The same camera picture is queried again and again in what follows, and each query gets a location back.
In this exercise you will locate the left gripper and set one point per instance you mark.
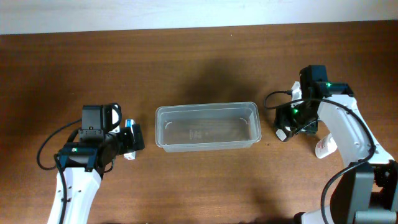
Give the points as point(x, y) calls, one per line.
point(129, 145)

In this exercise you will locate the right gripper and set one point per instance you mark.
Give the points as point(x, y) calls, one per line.
point(283, 118)

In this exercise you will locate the white blue medicine box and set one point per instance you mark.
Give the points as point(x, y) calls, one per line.
point(129, 155)

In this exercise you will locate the dark bottle white cap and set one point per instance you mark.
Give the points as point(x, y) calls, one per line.
point(284, 133)

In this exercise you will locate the white spray bottle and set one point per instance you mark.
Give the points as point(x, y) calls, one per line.
point(325, 146)

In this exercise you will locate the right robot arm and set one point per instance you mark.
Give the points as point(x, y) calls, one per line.
point(365, 191)

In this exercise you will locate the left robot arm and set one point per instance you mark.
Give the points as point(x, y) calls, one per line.
point(89, 153)

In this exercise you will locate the clear plastic container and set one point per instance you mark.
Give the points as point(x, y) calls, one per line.
point(207, 127)

